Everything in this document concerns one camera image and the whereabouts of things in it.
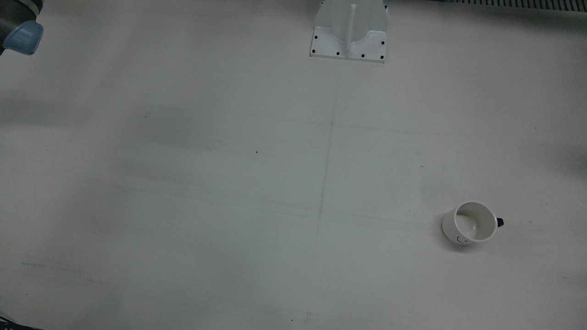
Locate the white ceramic cup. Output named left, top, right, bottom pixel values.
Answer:
left=442, top=201, right=505, bottom=246

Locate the white metal mounting bracket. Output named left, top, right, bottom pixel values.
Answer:
left=310, top=0, right=389, bottom=63

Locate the ribbed metal rail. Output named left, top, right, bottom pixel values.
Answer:
left=452, top=0, right=587, bottom=11

